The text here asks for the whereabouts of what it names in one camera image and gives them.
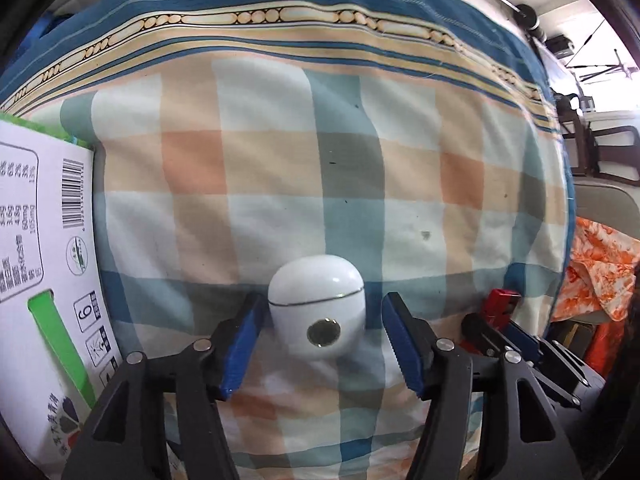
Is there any white green cardboard box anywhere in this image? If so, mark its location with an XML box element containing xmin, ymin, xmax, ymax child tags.
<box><xmin>1</xmin><ymin>115</ymin><xmax>122</xmax><ymax>479</ymax></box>

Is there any red rectangular box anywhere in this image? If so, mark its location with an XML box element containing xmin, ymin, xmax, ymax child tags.
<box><xmin>460</xmin><ymin>288</ymin><xmax>522</xmax><ymax>356</ymax></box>

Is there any orange white patterned cloth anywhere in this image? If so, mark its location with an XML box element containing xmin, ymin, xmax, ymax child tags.
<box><xmin>551</xmin><ymin>217</ymin><xmax>639</xmax><ymax>322</ymax></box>

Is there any plaid blue bordered cloth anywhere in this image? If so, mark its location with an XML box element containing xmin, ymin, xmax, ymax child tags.
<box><xmin>1</xmin><ymin>0</ymin><xmax>576</xmax><ymax>479</ymax></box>

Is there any dark wooden rack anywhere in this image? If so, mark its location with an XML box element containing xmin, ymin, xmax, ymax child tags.
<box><xmin>555</xmin><ymin>94</ymin><xmax>639</xmax><ymax>188</ymax></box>

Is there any blue foam mat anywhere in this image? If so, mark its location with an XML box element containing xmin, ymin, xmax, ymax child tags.
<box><xmin>40</xmin><ymin>11</ymin><xmax>70</xmax><ymax>37</ymax></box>

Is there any white earbud case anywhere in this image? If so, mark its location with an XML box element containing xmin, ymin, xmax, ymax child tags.
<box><xmin>268</xmin><ymin>255</ymin><xmax>366</xmax><ymax>361</ymax></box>

